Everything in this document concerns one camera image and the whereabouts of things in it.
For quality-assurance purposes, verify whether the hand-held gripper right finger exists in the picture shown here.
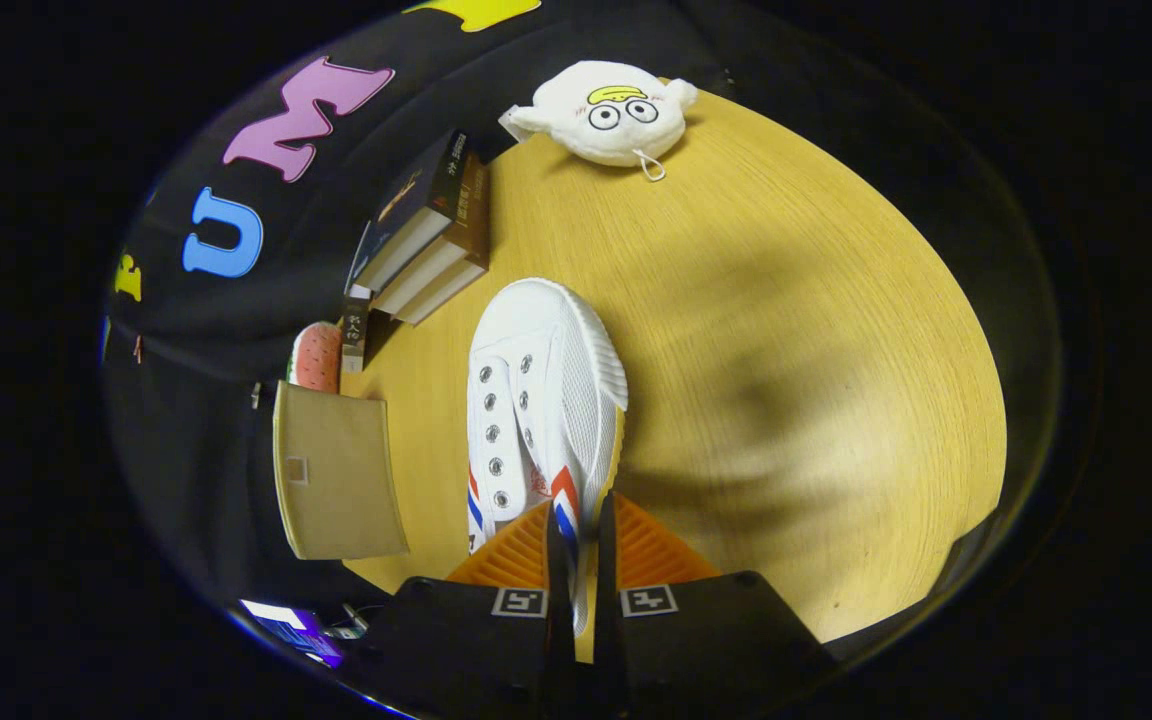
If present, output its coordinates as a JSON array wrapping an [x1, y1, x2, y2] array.
[[591, 490, 837, 720]]

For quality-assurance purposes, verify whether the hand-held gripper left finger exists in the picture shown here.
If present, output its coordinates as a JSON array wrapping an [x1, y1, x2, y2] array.
[[361, 500, 577, 720]]

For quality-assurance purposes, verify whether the white canvas shoe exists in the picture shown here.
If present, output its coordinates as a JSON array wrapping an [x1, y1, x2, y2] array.
[[466, 278, 629, 636]]

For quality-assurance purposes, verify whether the beige fabric storage box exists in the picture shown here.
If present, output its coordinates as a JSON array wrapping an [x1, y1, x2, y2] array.
[[272, 380, 410, 561]]

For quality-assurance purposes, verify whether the brown book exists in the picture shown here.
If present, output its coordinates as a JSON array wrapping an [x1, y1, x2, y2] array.
[[371, 155, 489, 316], [391, 255, 490, 327]]

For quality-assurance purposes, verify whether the white book with portrait cover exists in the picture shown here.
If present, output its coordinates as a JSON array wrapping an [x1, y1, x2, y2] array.
[[339, 296, 374, 373]]

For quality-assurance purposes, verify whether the watermelon slice plush toy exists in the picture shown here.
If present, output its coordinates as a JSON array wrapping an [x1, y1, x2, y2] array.
[[286, 321, 344, 394]]

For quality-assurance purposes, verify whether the black backdrop cloth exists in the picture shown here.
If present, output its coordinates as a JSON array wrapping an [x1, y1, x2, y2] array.
[[101, 0, 737, 616]]

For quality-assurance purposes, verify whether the black hardcover book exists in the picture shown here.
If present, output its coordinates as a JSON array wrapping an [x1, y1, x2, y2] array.
[[346, 128, 472, 296]]

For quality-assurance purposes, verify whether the white plush toy with face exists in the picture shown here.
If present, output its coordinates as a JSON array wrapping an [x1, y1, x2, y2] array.
[[499, 60, 699, 183]]

